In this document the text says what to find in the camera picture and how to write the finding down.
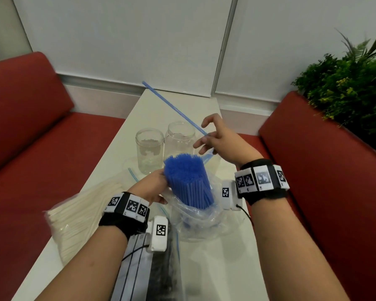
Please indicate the person's left hand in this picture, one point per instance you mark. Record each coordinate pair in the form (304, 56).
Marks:
(150, 188)

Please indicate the person's right hand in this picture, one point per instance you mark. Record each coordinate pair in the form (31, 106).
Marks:
(228, 144)

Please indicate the clear glass jar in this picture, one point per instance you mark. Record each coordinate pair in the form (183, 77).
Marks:
(179, 141)
(149, 153)

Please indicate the large bundle of blue straws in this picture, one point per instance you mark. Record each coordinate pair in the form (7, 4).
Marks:
(188, 178)

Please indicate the single pale blue straw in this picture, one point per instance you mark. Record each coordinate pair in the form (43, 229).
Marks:
(172, 105)

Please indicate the clear plastic bag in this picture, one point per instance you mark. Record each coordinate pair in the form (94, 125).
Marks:
(213, 222)

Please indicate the bag of black straws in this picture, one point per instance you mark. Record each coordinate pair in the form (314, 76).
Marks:
(161, 279)

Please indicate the person's right forearm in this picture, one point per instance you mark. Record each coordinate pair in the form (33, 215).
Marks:
(291, 253)

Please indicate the person's left forearm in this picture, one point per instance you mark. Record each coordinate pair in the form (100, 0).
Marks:
(91, 269)

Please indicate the clear blue-zip bag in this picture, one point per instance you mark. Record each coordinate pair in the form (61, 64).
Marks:
(132, 173)

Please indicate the black left wristband with markers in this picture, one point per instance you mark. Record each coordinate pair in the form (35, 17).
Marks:
(122, 222)

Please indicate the black wristband with markers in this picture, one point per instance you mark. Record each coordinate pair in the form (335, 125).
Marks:
(263, 195)
(122, 222)

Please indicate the black right wristband with markers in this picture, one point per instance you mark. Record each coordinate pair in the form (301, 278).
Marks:
(263, 195)

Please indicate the clear bag with white strips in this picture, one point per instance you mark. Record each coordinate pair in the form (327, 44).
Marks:
(134, 272)

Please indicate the red sofa beside plant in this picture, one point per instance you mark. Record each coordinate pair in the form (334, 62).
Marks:
(326, 191)

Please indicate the green plant hedge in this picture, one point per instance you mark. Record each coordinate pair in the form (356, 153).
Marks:
(351, 90)

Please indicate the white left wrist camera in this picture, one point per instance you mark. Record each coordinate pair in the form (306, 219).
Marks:
(158, 242)

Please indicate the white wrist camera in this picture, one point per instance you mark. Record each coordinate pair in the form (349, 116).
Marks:
(228, 202)
(158, 242)

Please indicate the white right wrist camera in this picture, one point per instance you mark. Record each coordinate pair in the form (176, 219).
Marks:
(228, 202)

